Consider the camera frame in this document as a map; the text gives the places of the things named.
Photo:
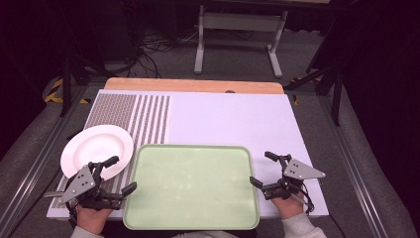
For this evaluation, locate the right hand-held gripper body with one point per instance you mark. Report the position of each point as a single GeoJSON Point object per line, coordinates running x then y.
{"type": "Point", "coordinates": [298, 171]}

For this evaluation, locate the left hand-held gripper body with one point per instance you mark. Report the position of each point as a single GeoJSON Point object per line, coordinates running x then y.
{"type": "Point", "coordinates": [79, 185]}

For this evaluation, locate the white plate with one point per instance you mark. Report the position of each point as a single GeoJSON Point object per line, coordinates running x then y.
{"type": "Point", "coordinates": [95, 145]}

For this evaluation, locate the light green tray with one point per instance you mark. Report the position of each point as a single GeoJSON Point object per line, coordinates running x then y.
{"type": "Point", "coordinates": [191, 188]}

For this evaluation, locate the person's left hand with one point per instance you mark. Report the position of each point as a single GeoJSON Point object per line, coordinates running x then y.
{"type": "Point", "coordinates": [90, 218]}

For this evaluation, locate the person's right hand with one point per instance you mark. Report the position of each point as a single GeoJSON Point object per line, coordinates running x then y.
{"type": "Point", "coordinates": [289, 207]}

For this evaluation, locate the striped grey placemat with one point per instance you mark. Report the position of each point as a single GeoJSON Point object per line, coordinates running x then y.
{"type": "Point", "coordinates": [114, 109]}

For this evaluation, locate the yellow black hazard tape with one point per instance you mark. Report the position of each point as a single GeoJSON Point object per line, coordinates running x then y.
{"type": "Point", "coordinates": [55, 92]}
{"type": "Point", "coordinates": [296, 99]}

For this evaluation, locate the black metal stand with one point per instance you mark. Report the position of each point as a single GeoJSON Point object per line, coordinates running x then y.
{"type": "Point", "coordinates": [336, 99]}
{"type": "Point", "coordinates": [67, 86]}

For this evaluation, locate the aluminium rail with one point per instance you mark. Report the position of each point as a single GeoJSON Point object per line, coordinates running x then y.
{"type": "Point", "coordinates": [36, 168]}
{"type": "Point", "coordinates": [355, 165]}

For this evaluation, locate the grey metal stand frame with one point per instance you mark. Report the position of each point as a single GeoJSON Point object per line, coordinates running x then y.
{"type": "Point", "coordinates": [242, 21]}

